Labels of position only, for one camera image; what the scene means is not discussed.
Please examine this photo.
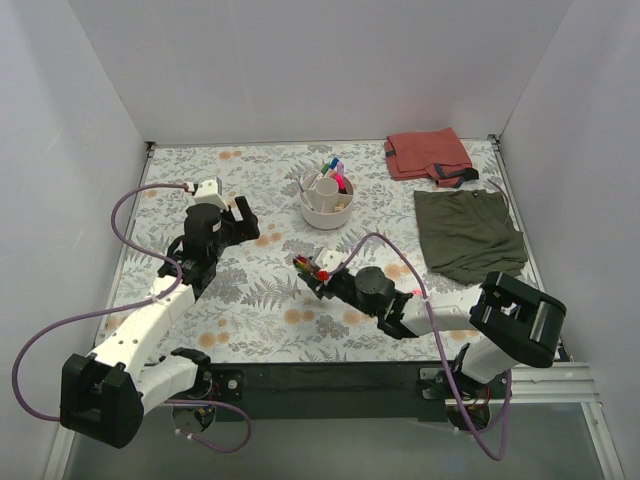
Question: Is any grey thin pen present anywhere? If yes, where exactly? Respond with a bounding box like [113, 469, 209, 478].
[297, 179, 313, 210]

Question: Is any pink black highlighter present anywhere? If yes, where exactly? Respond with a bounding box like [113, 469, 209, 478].
[334, 174, 347, 194]

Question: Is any green capped white marker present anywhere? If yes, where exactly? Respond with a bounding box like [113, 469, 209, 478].
[316, 163, 331, 180]

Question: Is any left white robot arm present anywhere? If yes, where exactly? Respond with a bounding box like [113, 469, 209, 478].
[60, 196, 260, 448]

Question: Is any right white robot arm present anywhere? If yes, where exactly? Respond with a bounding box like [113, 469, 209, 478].
[294, 258, 566, 398]

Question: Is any white divided round organizer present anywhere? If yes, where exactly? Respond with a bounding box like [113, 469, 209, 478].
[298, 174, 356, 230]

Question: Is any floral patterned table mat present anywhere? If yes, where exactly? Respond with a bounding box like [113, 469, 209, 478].
[114, 142, 478, 363]

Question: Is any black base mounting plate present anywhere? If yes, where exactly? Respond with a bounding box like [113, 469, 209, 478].
[208, 361, 456, 422]

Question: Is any folded olive green cloth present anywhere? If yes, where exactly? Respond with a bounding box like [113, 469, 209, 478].
[414, 190, 528, 285]

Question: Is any folded red cloth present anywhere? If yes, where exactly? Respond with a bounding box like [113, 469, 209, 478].
[384, 128, 479, 188]

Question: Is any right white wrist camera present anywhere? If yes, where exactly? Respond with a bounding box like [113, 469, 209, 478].
[312, 247, 347, 282]

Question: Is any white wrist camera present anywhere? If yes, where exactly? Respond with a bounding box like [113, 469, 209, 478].
[312, 247, 347, 282]
[185, 176, 228, 211]

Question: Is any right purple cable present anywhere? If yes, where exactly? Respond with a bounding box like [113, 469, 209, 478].
[327, 232, 514, 461]

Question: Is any purple cable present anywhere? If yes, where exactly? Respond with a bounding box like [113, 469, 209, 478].
[10, 182, 252, 454]
[327, 232, 514, 461]

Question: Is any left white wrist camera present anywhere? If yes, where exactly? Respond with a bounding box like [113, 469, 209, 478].
[185, 176, 228, 211]

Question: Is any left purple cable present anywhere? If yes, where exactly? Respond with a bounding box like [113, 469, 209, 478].
[10, 182, 252, 454]

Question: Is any aluminium front rail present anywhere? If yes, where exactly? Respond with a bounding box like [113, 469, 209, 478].
[62, 362, 601, 409]

